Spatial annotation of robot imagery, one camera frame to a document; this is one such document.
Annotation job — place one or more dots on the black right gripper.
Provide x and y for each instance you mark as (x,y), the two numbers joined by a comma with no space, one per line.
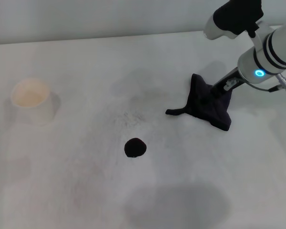
(226,82)

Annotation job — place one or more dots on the dark purple rag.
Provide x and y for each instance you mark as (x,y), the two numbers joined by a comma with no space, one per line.
(205,109)

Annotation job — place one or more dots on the white paper cup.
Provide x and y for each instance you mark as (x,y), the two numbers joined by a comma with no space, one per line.
(31,100)

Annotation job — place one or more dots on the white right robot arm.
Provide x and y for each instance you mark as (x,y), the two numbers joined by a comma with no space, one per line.
(269,50)

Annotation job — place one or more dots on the black water stain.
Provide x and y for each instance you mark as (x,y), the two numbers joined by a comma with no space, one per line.
(135,148)

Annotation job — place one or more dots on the small silver metal fitting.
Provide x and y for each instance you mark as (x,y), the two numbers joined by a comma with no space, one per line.
(230,84)

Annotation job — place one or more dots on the black and white wrist camera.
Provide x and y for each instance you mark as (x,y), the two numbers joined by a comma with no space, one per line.
(233,19)

